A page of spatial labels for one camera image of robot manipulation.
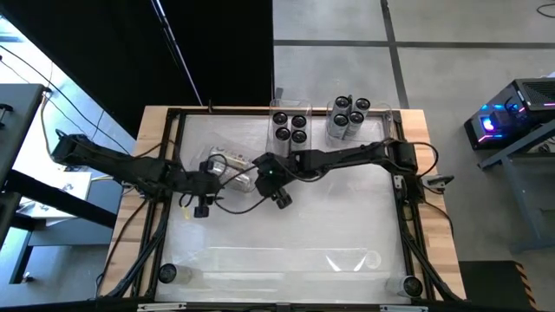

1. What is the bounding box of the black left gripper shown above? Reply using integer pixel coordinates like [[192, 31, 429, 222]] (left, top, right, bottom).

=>
[[181, 159, 226, 218]]

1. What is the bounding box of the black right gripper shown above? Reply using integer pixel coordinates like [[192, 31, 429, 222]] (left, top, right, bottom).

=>
[[253, 152, 304, 210]]

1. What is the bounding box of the blue band Celsius can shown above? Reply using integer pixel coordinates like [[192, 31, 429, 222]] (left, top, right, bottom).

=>
[[353, 96, 372, 116], [344, 109, 366, 139]]

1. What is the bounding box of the white label strip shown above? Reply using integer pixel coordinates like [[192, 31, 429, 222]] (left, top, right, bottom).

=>
[[137, 302, 187, 311], [379, 305, 429, 312]]

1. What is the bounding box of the white printed box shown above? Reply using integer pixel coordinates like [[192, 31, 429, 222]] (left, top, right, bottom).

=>
[[19, 171, 93, 220]]

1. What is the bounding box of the thin metal pole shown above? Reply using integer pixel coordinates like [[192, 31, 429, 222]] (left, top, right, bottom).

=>
[[149, 0, 204, 105]]

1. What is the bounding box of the dark grey desk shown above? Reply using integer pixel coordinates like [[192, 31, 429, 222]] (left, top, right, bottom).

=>
[[0, 83, 46, 187]]

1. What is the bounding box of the grey metal stand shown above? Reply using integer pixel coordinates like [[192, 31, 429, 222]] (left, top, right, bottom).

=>
[[476, 119, 555, 255]]

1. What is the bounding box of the black desktop computer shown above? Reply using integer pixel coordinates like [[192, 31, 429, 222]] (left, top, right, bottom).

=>
[[462, 76, 555, 152]]

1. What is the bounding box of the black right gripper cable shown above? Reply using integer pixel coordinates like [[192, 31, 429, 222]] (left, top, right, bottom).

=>
[[214, 163, 272, 216]]

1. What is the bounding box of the black aluminium table frame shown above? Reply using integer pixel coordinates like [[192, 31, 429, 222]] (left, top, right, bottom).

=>
[[98, 107, 465, 312]]

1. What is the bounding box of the black desk leg frame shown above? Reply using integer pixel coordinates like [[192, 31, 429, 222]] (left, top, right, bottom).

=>
[[0, 168, 119, 287]]

